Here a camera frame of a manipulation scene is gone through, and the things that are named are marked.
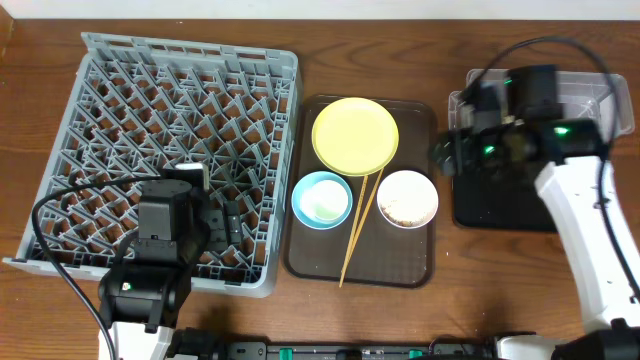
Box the brown serving tray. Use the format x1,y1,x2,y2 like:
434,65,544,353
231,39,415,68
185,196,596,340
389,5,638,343
282,95,437,289

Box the light blue bowl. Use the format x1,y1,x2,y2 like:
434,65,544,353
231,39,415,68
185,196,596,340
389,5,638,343
291,171,353,230

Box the white bowl with rice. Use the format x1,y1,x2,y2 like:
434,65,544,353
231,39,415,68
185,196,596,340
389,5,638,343
376,170,439,229

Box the yellow plate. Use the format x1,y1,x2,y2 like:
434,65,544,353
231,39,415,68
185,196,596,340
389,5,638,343
311,97,399,177

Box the black tray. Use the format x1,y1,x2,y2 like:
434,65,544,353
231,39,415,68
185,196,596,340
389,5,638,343
452,145,556,233

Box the wooden chopstick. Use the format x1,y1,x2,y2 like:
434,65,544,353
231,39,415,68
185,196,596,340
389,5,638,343
349,169,384,263
339,175,368,288

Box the white paper cup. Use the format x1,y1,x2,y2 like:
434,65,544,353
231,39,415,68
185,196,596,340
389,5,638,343
300,180,349,223

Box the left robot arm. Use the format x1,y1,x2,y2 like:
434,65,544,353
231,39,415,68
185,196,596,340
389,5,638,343
99,179,241,359

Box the left wooden chopstick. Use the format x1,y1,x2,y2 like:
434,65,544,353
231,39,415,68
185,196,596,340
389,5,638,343
339,175,368,288

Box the grey plastic dish rack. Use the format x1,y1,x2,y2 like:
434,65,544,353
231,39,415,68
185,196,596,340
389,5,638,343
7,33,302,298

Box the clear plastic bin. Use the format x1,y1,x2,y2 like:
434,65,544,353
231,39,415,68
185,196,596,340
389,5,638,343
448,69,635,141

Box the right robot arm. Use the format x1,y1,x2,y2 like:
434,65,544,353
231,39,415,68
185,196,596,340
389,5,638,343
432,65,639,359

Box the right wooden chopstick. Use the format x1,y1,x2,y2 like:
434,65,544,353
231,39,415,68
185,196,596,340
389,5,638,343
349,169,384,263

